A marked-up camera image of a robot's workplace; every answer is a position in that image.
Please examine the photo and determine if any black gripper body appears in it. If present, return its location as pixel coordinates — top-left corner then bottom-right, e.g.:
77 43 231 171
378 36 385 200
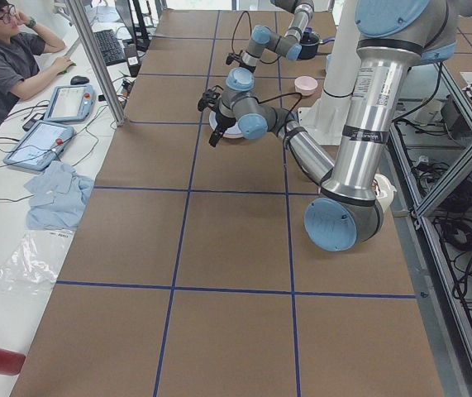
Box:
208 111 236 147

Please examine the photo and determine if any pink plate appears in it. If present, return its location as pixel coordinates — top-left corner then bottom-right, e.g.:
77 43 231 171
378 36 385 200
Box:
209 112 243 139

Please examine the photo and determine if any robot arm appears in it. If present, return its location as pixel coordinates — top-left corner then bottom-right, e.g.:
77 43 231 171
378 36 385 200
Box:
198 1 472 251
226 0 314 72

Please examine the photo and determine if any pink bowl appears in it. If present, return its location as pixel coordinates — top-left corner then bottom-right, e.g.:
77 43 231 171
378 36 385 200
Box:
294 75 318 97

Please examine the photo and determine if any dark blue pot with lid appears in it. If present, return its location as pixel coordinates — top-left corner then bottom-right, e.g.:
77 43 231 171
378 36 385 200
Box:
298 27 336 60

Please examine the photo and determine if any black keyboard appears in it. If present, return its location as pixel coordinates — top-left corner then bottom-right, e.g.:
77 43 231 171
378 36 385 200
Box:
93 29 126 66

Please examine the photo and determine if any upper teach pendant tablet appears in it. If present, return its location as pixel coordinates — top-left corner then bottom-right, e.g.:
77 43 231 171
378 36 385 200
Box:
44 84 94 122

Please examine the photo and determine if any teach pendant tablet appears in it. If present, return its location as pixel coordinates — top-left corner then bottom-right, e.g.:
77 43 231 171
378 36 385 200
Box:
44 84 94 122
3 121 74 171

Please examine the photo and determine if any black computer mouse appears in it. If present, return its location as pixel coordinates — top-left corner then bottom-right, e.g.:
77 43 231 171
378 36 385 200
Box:
69 75 89 85

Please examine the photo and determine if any white toaster with bread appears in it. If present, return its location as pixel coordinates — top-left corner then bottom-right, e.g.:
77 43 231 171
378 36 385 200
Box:
372 174 397 213

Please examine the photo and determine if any light blue shirt cloth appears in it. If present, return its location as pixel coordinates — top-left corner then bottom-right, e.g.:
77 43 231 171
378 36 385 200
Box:
24 160 94 230

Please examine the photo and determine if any lower teach pendant tablet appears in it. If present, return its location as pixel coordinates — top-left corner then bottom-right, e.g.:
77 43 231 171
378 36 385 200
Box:
3 121 74 171

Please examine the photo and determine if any seated person in grey shirt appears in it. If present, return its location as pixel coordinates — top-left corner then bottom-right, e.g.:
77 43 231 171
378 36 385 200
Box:
0 1 74 125

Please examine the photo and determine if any clear plastic bag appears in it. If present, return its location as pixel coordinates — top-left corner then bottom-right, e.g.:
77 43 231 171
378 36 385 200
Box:
0 230 74 296

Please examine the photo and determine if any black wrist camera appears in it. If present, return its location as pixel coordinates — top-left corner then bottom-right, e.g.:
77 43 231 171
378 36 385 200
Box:
226 52 242 66
197 88 222 112

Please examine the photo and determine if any aluminium frame post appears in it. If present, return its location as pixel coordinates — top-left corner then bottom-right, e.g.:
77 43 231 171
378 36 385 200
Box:
64 0 126 127

